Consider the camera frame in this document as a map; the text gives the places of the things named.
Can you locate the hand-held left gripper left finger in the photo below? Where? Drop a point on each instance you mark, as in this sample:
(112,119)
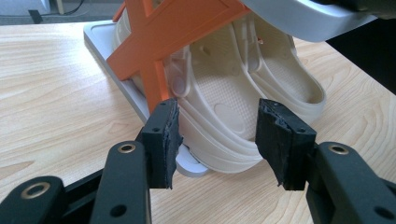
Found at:
(160,146)

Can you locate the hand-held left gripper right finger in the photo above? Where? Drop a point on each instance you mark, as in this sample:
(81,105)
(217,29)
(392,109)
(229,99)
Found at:
(285,146)

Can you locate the cream clog shoe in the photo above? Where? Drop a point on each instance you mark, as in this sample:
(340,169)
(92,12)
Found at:
(224,102)
(289,71)

